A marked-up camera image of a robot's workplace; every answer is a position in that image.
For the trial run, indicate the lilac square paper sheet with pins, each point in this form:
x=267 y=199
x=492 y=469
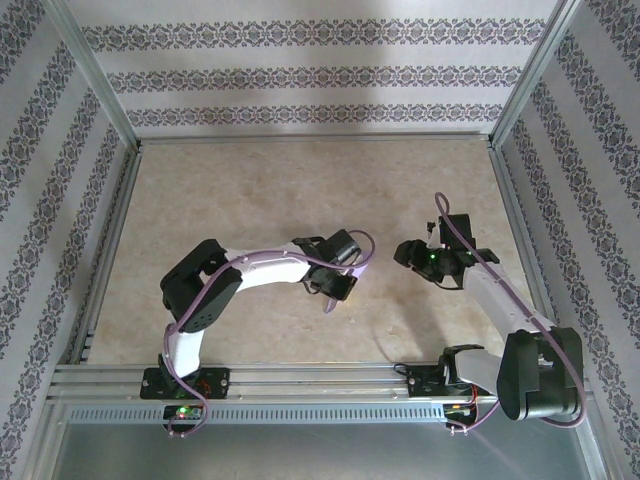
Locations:
x=361 y=271

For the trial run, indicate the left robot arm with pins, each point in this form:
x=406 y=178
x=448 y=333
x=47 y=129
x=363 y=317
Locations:
x=270 y=270

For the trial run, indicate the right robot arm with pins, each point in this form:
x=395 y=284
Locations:
x=490 y=295

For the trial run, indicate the grey metal sheet panel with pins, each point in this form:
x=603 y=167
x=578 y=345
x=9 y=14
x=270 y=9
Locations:
x=310 y=452

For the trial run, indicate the aluminium side frame rail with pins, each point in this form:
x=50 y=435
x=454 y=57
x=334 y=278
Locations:
x=107 y=250
x=525 y=240

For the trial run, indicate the aluminium mounting rail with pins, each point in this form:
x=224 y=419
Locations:
x=310 y=380

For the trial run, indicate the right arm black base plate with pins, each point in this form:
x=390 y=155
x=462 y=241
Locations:
x=422 y=382

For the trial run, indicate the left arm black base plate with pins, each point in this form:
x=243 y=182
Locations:
x=220 y=384

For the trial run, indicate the aluminium rear frame rail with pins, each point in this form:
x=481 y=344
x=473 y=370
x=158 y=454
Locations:
x=310 y=136

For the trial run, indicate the aluminium frame post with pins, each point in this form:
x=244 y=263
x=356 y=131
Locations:
x=532 y=75
x=95 y=75

